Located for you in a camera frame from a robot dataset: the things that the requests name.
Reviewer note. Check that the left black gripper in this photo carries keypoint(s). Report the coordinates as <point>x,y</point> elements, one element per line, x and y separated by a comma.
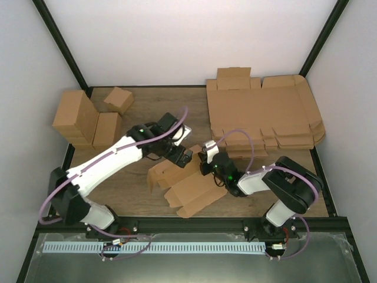
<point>175,157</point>

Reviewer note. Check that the small tilted cardboard box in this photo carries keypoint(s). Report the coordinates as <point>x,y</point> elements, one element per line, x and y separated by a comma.
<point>119,100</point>

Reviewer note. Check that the clear plastic sheet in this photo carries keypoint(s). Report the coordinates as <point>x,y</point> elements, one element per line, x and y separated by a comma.
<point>322,257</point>

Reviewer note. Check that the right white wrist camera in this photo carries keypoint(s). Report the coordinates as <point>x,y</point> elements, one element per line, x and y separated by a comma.
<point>210,149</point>

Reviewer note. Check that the light blue slotted cable duct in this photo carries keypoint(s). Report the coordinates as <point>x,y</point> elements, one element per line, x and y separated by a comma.
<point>257,248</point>

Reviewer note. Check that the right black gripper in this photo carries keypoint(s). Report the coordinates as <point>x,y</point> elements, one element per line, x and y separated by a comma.
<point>203,157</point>

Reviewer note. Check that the tall folded cardboard box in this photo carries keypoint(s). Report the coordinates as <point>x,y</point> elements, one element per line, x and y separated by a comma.
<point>76,119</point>

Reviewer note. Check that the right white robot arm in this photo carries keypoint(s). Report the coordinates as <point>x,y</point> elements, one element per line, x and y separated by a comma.
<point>296,188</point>

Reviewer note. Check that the stack of flat cardboard blanks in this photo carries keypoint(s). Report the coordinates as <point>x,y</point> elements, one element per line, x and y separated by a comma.
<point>251,116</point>

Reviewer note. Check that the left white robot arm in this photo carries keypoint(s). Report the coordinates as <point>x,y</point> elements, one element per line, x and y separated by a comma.
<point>69,189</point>

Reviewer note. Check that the black aluminium frame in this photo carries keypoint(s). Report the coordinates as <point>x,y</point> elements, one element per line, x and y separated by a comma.
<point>333,223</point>

